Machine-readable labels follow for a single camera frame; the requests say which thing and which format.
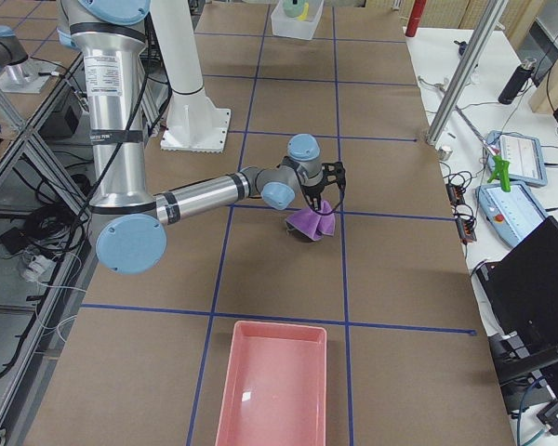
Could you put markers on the pink plastic bin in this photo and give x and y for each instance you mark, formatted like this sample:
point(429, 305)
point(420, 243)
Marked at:
point(275, 386)

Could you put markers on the mint green bowl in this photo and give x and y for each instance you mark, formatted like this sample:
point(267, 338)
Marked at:
point(294, 8)

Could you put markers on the aluminium frame post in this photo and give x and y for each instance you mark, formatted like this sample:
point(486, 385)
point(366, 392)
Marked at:
point(480, 37)

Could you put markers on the yellow plastic cup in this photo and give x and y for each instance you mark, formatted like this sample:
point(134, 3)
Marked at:
point(305, 13)

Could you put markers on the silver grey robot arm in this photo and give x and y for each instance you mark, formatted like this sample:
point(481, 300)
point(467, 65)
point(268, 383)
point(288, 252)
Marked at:
point(128, 227)

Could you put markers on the blue teach pendant tablet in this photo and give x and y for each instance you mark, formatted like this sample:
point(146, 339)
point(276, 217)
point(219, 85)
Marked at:
point(513, 215)

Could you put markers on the purple cloth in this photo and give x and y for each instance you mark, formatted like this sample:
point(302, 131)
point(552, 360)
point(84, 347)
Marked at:
point(313, 226)

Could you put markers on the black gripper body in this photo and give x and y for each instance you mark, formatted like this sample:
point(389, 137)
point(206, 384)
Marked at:
point(312, 191)

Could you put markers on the black laptop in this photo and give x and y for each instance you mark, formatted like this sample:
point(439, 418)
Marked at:
point(522, 288)

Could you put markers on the translucent white plastic bin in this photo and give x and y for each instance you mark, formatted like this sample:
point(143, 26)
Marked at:
point(284, 26)

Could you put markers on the black bottle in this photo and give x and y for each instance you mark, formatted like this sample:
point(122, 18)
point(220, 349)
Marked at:
point(517, 81)

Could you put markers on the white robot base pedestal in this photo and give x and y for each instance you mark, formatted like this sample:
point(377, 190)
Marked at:
point(193, 122)

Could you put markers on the red cylinder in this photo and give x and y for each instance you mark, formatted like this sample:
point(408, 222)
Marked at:
point(414, 18)

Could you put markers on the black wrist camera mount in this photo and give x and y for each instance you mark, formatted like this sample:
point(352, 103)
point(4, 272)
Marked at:
point(335, 174)

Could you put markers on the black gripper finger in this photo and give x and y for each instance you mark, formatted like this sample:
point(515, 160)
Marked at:
point(316, 204)

